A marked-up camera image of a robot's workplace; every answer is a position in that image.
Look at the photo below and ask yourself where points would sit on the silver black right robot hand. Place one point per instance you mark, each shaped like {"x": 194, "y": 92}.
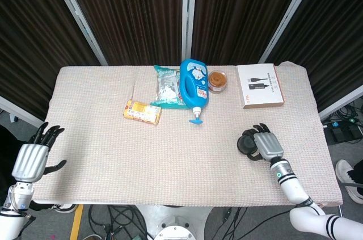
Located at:
{"x": 268, "y": 145}

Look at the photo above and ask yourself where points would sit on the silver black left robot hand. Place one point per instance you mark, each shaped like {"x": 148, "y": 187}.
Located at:
{"x": 29, "y": 160}

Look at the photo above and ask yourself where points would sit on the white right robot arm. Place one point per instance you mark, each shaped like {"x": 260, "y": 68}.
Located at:
{"x": 295, "y": 189}

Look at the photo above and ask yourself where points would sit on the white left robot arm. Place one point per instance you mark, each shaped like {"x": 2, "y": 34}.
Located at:
{"x": 11, "y": 220}

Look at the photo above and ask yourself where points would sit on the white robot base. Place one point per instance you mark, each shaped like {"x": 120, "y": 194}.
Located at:
{"x": 173, "y": 223}

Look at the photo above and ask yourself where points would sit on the black white sneaker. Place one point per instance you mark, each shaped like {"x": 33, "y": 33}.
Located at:
{"x": 65, "y": 207}
{"x": 347, "y": 177}

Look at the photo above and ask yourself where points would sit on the black power strip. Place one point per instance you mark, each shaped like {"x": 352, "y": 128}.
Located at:
{"x": 344, "y": 132}

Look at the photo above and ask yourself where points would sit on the yellow floor tape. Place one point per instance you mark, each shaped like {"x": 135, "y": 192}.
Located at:
{"x": 76, "y": 223}

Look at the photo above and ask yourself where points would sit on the clear jar brown contents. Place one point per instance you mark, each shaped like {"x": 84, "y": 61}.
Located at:
{"x": 217, "y": 81}

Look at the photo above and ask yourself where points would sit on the beige waffle tablecloth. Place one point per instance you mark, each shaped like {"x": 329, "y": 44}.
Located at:
{"x": 175, "y": 155}

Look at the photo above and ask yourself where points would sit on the blue detergent pump bottle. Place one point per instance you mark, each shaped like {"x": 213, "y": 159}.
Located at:
{"x": 194, "y": 84}

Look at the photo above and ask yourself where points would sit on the teal snack bag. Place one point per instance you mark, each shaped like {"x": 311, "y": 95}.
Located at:
{"x": 167, "y": 89}

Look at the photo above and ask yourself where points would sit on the yellow snack box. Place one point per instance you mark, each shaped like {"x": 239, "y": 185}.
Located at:
{"x": 141, "y": 112}

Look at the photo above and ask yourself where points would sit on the dark brown partition panel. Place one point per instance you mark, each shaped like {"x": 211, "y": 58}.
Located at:
{"x": 136, "y": 16}
{"x": 334, "y": 38}
{"x": 241, "y": 16}
{"x": 34, "y": 38}

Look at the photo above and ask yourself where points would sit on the white partition frame post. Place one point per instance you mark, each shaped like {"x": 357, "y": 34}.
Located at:
{"x": 189, "y": 10}
{"x": 76, "y": 13}
{"x": 289, "y": 16}

